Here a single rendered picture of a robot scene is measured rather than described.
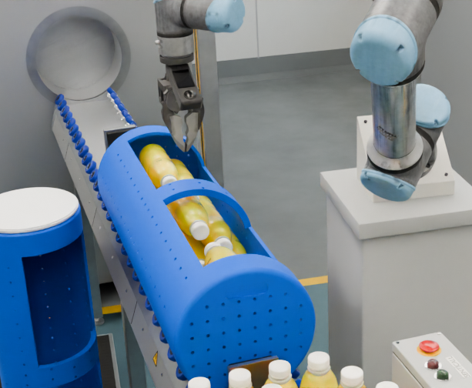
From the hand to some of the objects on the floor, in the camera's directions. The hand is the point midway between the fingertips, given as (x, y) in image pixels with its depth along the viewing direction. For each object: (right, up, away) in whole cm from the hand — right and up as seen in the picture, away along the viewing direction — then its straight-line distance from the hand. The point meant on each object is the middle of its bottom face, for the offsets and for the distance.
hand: (185, 147), depth 207 cm
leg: (-18, -100, +110) cm, 150 cm away
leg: (-47, -64, +196) cm, 212 cm away
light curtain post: (+7, -77, +159) cm, 177 cm away
